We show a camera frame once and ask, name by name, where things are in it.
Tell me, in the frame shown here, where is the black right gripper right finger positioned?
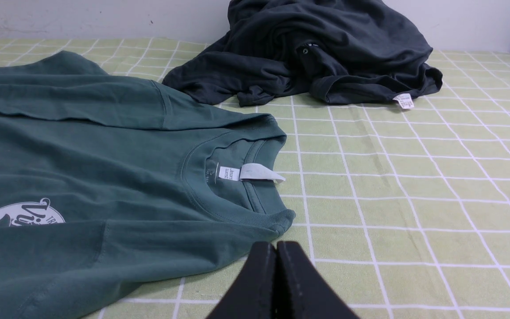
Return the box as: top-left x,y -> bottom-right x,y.
276,241 -> 358,319

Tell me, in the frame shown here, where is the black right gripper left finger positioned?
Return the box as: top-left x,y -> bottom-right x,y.
207,242 -> 277,319

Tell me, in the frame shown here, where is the green long-sleeve top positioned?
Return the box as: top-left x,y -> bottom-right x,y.
0,51 -> 295,319

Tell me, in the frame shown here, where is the green checkered tablecloth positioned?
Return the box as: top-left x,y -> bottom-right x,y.
0,37 -> 510,319

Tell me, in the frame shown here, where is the dark grey crumpled garment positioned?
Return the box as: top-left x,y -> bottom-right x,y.
162,0 -> 443,107

